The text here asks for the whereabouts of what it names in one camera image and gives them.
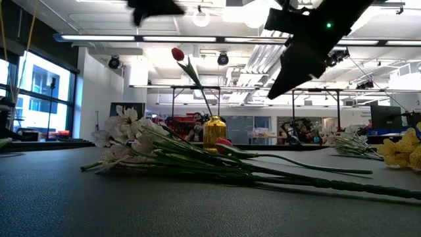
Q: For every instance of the red artificial tulip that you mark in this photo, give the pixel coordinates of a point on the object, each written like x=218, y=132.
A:
x=223, y=145
x=178, y=54

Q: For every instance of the black background robot arm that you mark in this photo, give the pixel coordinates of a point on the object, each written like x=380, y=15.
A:
x=296, y=131

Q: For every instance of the yellow artificial flower bunch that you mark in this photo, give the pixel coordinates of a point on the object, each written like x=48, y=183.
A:
x=401, y=151

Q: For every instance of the black ceiling spotlight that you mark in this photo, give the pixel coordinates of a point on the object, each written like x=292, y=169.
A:
x=223, y=59
x=113, y=62

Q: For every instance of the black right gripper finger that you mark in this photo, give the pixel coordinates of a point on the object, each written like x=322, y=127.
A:
x=296, y=69

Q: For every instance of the black table mat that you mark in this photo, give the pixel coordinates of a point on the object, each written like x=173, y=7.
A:
x=98, y=204

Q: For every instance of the black table frame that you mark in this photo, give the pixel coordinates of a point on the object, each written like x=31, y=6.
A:
x=49, y=145

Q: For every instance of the yellow glass vase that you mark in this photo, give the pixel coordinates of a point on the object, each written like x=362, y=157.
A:
x=214, y=135

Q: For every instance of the white artificial flower bunch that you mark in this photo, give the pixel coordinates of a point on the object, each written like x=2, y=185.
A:
x=348, y=141
x=126, y=118

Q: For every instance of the person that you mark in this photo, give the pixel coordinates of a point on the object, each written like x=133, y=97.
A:
x=196, y=123

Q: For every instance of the black track light cluster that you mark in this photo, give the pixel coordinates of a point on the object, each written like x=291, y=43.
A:
x=337, y=57
x=365, y=85

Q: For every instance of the black computer monitor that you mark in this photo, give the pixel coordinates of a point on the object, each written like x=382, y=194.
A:
x=131, y=107
x=385, y=116

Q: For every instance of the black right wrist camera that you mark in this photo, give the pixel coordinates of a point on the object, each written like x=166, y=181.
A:
x=286, y=20

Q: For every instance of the overhead LED light bar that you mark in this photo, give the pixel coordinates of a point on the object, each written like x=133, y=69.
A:
x=98, y=37

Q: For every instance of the white round ceiling lamp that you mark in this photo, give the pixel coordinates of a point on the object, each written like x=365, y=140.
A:
x=201, y=18

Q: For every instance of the black metal frame rig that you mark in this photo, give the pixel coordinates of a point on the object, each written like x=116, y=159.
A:
x=315, y=89
x=195, y=87

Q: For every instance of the large glass window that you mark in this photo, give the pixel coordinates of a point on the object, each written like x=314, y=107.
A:
x=42, y=85

